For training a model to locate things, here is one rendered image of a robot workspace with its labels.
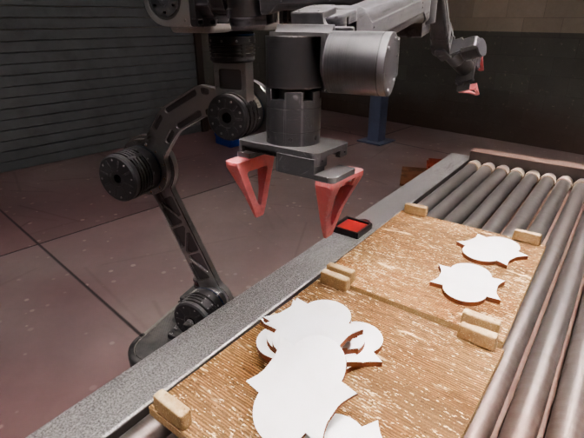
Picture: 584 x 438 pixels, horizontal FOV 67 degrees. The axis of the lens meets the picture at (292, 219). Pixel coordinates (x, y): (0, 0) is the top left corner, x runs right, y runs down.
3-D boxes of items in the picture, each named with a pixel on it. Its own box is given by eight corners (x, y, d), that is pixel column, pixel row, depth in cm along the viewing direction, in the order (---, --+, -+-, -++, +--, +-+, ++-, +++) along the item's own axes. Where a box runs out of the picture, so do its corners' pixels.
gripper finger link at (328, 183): (329, 253, 45) (334, 163, 42) (273, 235, 49) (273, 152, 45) (360, 230, 50) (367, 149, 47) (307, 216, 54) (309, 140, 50)
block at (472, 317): (459, 324, 75) (461, 311, 74) (461, 319, 77) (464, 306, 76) (496, 338, 72) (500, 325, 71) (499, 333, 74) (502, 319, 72)
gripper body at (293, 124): (316, 173, 43) (319, 94, 40) (237, 155, 49) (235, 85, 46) (348, 158, 48) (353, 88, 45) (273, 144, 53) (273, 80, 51)
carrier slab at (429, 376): (149, 414, 60) (147, 406, 60) (320, 283, 90) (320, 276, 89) (383, 604, 41) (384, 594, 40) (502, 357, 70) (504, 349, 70)
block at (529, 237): (511, 240, 104) (513, 229, 103) (513, 236, 105) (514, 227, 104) (539, 247, 101) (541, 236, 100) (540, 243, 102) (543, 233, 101)
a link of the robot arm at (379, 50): (313, 82, 55) (310, 4, 50) (408, 87, 50) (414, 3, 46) (269, 114, 45) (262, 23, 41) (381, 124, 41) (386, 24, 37)
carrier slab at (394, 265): (320, 281, 91) (320, 274, 90) (401, 215, 121) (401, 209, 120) (501, 349, 72) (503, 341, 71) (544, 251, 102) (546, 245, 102)
